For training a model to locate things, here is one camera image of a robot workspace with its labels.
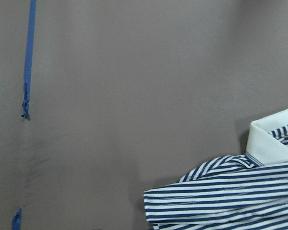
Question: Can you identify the blue white striped polo shirt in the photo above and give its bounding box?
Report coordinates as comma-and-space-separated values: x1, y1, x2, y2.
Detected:
144, 109, 288, 230

